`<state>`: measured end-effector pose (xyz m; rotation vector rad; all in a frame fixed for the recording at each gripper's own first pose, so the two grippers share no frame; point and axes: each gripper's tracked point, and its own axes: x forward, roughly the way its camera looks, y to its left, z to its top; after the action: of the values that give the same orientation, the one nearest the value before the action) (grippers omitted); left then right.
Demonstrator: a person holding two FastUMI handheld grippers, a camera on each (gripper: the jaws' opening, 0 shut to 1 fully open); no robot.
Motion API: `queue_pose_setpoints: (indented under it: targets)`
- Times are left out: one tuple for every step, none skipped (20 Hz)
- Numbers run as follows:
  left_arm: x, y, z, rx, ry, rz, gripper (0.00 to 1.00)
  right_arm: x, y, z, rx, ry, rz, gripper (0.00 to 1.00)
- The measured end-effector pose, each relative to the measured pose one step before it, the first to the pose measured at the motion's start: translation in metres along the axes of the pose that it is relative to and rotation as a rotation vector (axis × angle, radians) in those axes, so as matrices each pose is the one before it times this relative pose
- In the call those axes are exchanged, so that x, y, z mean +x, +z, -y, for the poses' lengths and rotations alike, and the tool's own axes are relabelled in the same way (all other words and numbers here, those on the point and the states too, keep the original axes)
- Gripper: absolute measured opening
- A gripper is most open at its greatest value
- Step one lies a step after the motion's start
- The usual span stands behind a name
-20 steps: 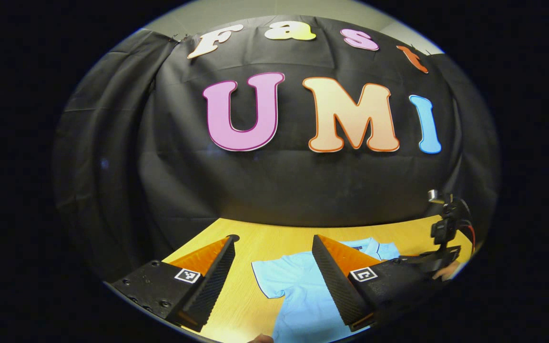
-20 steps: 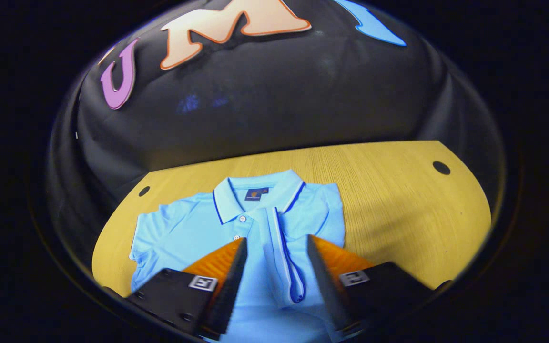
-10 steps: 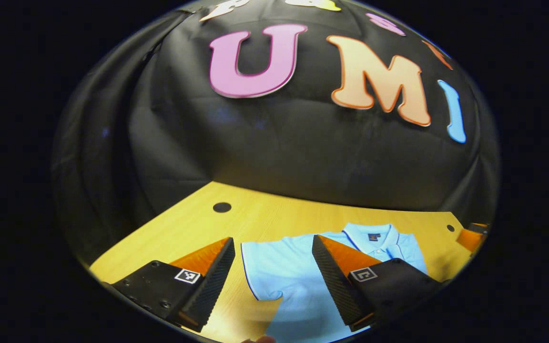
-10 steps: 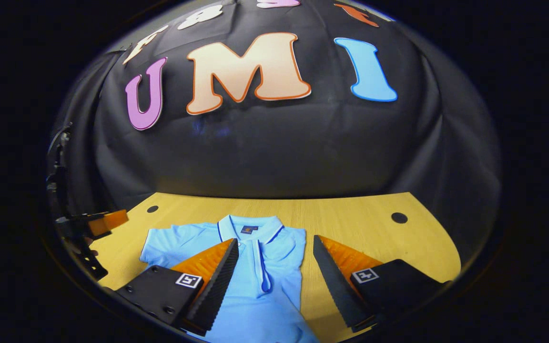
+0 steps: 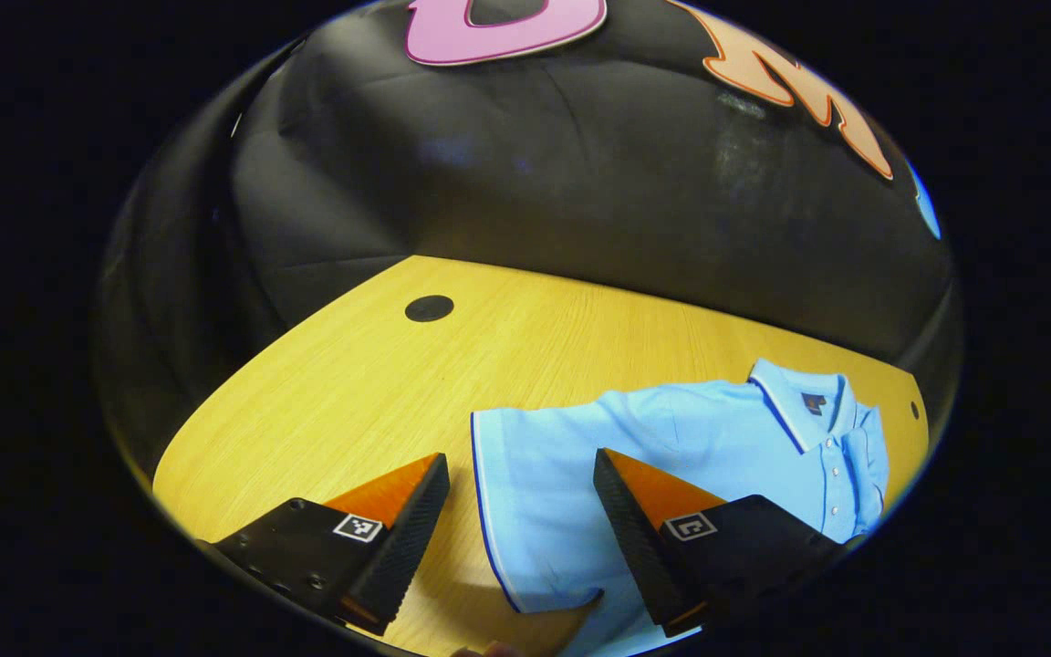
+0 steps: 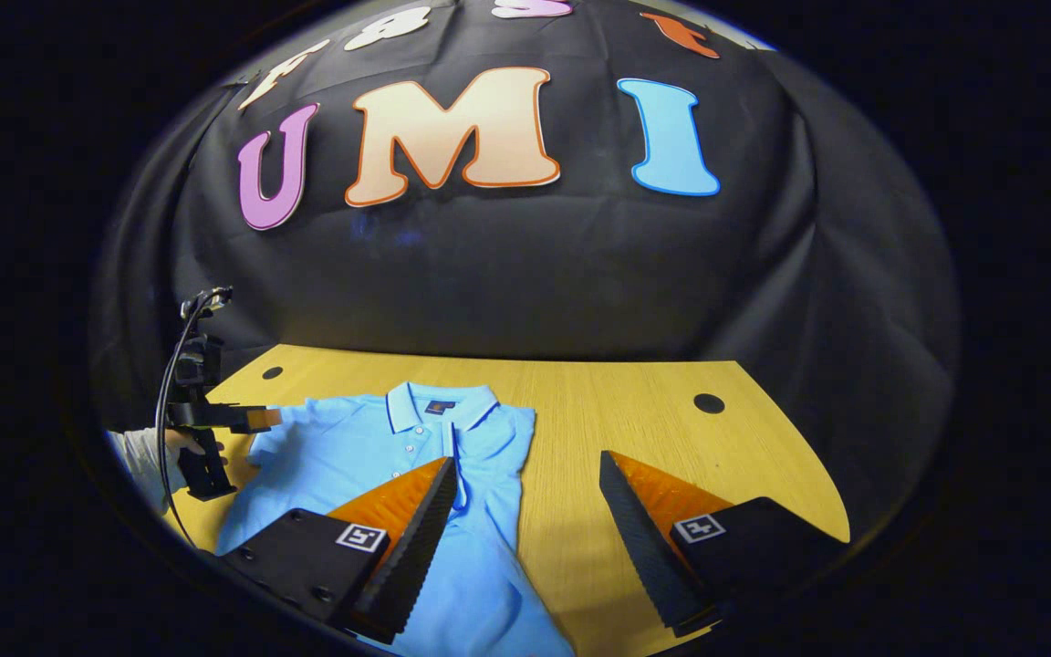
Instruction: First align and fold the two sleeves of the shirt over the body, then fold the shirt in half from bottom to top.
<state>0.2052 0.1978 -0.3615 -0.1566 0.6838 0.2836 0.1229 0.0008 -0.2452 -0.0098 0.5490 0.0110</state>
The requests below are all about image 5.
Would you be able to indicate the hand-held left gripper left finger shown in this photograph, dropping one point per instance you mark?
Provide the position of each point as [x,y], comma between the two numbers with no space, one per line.
[407,547]

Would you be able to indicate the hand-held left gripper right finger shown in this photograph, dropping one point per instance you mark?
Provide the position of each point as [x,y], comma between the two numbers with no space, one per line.
[635,547]

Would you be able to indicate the light blue polo T-shirt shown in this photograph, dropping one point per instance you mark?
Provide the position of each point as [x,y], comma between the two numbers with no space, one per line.
[535,502]

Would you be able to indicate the black backdrop cloth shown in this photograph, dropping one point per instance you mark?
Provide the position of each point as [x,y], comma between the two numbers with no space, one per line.
[535,182]

